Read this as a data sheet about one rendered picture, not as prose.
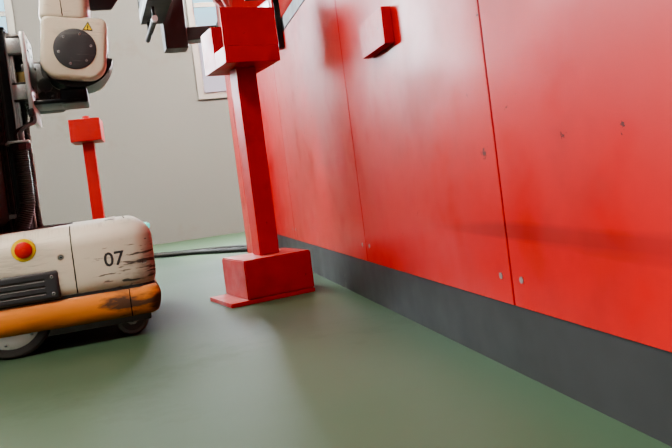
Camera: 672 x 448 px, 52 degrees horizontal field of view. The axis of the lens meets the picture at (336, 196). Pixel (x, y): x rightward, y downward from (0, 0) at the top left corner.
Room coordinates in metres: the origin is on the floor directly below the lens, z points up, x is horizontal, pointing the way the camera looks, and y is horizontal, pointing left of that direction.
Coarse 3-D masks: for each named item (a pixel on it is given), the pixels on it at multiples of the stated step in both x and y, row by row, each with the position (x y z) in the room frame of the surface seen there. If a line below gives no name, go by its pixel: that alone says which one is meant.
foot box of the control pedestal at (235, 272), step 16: (240, 256) 2.02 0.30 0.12; (256, 256) 1.95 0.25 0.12; (272, 256) 1.91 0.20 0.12; (288, 256) 1.93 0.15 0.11; (304, 256) 1.95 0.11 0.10; (224, 272) 2.03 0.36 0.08; (240, 272) 1.90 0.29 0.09; (256, 272) 1.88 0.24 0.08; (272, 272) 1.90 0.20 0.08; (288, 272) 1.92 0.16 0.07; (304, 272) 1.94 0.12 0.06; (240, 288) 1.92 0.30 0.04; (256, 288) 1.88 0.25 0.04; (272, 288) 1.90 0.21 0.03; (288, 288) 1.92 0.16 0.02; (304, 288) 1.94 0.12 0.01; (224, 304) 1.90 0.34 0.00; (240, 304) 1.86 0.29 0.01
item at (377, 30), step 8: (384, 8) 1.30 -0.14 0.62; (376, 16) 1.33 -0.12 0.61; (384, 16) 1.30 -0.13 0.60; (368, 24) 1.38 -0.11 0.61; (376, 24) 1.34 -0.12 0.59; (384, 24) 1.30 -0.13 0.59; (360, 32) 1.44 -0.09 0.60; (368, 32) 1.39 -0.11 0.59; (376, 32) 1.34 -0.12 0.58; (384, 32) 1.30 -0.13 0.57; (392, 32) 1.31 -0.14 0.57; (368, 40) 1.40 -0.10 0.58; (376, 40) 1.35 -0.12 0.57; (384, 40) 1.30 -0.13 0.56; (392, 40) 1.31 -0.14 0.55; (368, 48) 1.40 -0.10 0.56; (376, 48) 1.35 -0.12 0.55; (384, 48) 1.35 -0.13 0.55; (368, 56) 1.42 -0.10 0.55
